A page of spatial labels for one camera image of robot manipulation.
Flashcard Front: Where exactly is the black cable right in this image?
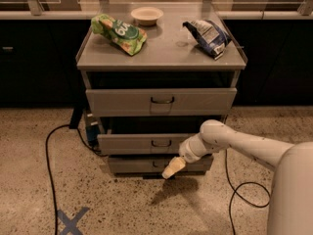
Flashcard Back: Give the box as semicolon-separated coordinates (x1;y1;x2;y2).
224;149;272;235

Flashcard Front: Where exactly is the grey top drawer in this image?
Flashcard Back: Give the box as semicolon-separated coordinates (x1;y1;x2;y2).
86;88;237;117

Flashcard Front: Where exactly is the green chip bag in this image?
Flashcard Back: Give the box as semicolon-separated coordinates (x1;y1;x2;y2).
91;14;148;56

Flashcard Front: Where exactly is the blue tape cross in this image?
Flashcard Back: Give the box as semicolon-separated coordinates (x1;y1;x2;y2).
58;207;89;235

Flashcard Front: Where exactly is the grey drawer cabinet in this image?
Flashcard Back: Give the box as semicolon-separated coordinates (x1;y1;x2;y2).
75;2;248;180

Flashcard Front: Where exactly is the blue power box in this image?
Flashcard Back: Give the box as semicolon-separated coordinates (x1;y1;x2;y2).
84;112;100;147

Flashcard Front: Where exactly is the black cable left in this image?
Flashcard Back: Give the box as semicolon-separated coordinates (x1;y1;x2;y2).
45;123;109;235

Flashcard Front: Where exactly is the dark counter cabinet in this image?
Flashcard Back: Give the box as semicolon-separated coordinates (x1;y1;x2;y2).
0;18;313;108

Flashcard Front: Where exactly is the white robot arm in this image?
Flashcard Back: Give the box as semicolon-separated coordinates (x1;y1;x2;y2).
162;119;313;235

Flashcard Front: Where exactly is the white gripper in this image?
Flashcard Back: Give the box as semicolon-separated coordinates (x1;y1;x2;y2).
162;133;208;179

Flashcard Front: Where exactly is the blue chip bag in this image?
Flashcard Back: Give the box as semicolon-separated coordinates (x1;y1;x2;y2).
183;20;232;60

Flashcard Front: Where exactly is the black cable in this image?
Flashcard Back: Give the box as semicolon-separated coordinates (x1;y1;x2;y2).
45;123;109;235
224;149;272;235

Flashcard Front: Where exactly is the white paper bowl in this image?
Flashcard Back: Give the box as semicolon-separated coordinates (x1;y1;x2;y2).
131;7;163;26

